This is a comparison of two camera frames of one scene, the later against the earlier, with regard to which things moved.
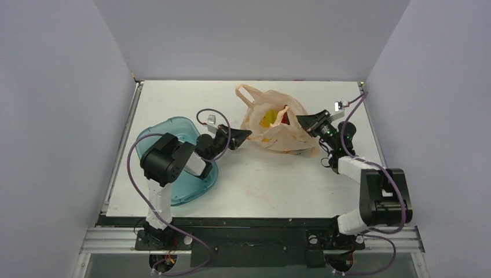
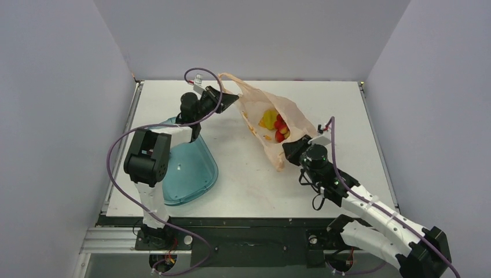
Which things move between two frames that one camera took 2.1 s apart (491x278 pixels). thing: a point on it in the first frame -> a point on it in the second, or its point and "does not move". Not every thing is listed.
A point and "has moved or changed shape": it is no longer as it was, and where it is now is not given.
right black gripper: [317, 123] -> [296, 149]
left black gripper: [237, 136] -> [226, 100]
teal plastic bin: [185, 186] does not move
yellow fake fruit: [268, 118] does not move
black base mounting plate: [249, 242] does not move
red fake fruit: [285, 119] -> [282, 131]
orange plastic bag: [292, 138] has moved or changed shape
